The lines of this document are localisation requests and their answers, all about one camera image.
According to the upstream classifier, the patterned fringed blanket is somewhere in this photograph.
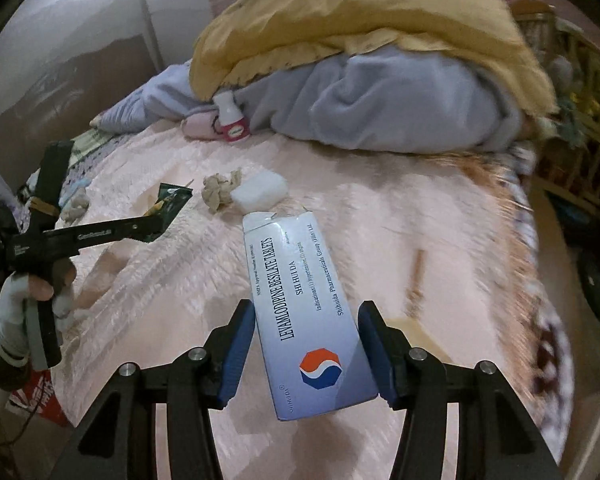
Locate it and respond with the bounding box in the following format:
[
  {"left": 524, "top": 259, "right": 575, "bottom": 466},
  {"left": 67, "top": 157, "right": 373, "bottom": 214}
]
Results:
[{"left": 508, "top": 141, "right": 576, "bottom": 460}]

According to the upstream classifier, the white foam block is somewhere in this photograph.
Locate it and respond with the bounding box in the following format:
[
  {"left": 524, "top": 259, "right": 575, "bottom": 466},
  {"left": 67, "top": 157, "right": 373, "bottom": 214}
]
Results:
[{"left": 230, "top": 170, "right": 288, "bottom": 214}]

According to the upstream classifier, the white bottle pink label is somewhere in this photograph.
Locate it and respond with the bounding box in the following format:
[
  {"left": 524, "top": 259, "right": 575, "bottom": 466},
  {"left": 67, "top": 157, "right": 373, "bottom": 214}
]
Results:
[{"left": 213, "top": 90, "right": 250, "bottom": 142}]

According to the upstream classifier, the crumpled brown tissue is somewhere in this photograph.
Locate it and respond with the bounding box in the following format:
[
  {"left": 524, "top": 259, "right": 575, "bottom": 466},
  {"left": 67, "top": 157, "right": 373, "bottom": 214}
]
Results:
[{"left": 201, "top": 169, "right": 242, "bottom": 214}]

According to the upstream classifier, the red white carton box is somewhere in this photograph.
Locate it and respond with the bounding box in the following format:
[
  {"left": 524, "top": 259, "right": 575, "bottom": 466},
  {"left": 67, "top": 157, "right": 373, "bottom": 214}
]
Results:
[{"left": 6, "top": 370, "right": 70, "bottom": 428}]

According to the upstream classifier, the white blue tablet box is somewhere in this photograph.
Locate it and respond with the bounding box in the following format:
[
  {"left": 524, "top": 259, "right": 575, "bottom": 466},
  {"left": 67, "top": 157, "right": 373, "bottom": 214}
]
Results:
[{"left": 242, "top": 212, "right": 378, "bottom": 422}]

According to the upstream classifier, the gloved left hand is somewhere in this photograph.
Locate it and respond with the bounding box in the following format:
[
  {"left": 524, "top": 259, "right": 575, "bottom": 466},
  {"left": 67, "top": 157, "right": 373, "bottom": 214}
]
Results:
[{"left": 0, "top": 259, "right": 76, "bottom": 366}]

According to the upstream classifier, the dark green snack wrapper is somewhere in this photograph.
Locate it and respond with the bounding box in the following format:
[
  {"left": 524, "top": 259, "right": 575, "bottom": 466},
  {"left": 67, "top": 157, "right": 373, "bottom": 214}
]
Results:
[{"left": 142, "top": 183, "right": 193, "bottom": 243}]

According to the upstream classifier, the wooden baby crib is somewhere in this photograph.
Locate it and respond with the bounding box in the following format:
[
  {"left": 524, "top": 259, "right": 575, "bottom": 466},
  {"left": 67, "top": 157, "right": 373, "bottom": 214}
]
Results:
[{"left": 510, "top": 0, "right": 600, "bottom": 217}]

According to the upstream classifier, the grey-blue quilt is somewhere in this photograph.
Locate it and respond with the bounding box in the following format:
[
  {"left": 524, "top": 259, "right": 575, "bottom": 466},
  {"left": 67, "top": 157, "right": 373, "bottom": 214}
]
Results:
[{"left": 97, "top": 44, "right": 524, "bottom": 154}]

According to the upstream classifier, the yellow blanket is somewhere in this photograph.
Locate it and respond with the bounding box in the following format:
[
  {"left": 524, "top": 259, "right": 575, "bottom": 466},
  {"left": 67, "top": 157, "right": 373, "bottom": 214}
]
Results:
[{"left": 189, "top": 0, "right": 557, "bottom": 116}]

